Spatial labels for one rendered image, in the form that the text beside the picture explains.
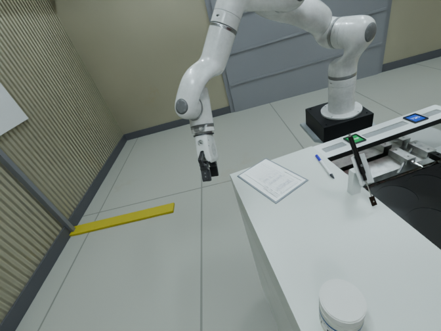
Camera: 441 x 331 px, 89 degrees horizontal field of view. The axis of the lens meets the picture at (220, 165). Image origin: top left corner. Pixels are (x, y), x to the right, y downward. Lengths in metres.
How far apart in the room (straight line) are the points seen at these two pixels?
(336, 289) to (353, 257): 0.16
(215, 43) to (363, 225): 0.66
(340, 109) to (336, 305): 0.98
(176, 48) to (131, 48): 0.66
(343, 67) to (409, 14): 3.66
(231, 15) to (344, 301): 0.76
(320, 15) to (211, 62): 0.45
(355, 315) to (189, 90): 0.64
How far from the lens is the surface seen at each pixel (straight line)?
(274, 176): 0.83
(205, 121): 0.79
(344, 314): 0.47
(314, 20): 1.02
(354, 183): 0.74
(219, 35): 0.79
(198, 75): 0.74
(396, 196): 0.89
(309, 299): 0.58
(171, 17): 3.78
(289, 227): 0.67
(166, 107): 4.04
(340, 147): 0.98
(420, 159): 1.09
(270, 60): 3.89
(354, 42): 1.13
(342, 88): 1.24
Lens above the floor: 1.49
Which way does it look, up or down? 34 degrees down
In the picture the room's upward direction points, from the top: 17 degrees counter-clockwise
